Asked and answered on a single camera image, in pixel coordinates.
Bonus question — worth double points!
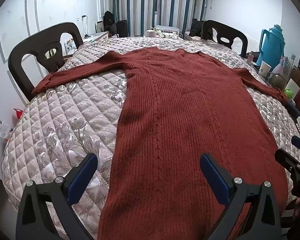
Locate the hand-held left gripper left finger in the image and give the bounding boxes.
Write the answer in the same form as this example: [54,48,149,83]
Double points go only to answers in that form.
[16,153,98,240]

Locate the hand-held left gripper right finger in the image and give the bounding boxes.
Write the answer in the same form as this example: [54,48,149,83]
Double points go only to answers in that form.
[199,153,282,240]

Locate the red knit sweater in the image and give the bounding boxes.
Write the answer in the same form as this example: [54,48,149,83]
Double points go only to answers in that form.
[31,47,289,240]

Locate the quilted floral table cover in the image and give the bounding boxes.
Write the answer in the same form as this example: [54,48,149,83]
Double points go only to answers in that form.
[1,36,300,240]

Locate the clear glass jar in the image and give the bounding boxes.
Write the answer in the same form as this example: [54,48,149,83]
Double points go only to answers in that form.
[267,72,287,92]

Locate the pale purple bottle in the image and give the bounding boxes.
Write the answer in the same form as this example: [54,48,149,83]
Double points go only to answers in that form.
[271,62,285,77]

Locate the floral paper cup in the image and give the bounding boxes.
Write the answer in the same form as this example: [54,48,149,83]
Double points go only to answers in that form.
[259,60,272,77]

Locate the blue thermos jug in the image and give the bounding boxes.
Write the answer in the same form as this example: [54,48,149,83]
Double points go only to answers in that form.
[256,24,285,68]

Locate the dark wooden chair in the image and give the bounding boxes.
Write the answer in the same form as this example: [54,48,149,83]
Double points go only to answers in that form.
[201,19,248,58]
[8,22,84,102]

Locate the low white cabinet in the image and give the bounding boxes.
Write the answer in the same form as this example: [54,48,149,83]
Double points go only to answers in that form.
[84,31,110,46]

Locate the black bag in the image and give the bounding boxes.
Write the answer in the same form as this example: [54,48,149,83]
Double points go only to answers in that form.
[189,18,213,40]

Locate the cluttered coffee table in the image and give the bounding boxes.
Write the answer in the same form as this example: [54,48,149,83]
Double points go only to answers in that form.
[150,25,184,40]

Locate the black suitcase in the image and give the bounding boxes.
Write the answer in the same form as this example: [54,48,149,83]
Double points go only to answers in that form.
[116,20,128,37]

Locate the black backpack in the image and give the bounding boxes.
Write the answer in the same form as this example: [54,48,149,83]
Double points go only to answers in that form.
[103,10,115,37]

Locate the striped curtains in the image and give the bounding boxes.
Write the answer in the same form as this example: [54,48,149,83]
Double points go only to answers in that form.
[109,0,207,37]

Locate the black charger cable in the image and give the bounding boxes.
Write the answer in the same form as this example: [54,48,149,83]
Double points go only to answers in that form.
[81,15,89,36]

